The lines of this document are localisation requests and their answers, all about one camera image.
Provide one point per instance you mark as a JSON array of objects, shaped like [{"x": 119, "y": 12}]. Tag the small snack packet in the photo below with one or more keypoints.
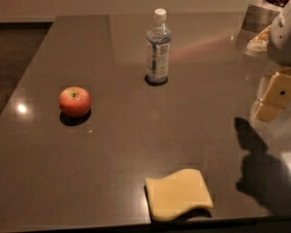
[{"x": 260, "y": 42}]

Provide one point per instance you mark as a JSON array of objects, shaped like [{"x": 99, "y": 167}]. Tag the yellow wavy sponge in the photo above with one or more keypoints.
[{"x": 177, "y": 194}]

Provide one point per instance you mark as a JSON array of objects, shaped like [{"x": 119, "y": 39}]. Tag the metallic container on counter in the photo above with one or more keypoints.
[{"x": 258, "y": 17}]

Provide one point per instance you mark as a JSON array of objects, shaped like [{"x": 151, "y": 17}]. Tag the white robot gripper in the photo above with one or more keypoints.
[{"x": 285, "y": 39}]

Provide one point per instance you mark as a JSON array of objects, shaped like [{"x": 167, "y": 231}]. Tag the red apple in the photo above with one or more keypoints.
[{"x": 74, "y": 101}]

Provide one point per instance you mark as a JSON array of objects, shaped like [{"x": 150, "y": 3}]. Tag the clear plastic water bottle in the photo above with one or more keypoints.
[{"x": 158, "y": 45}]

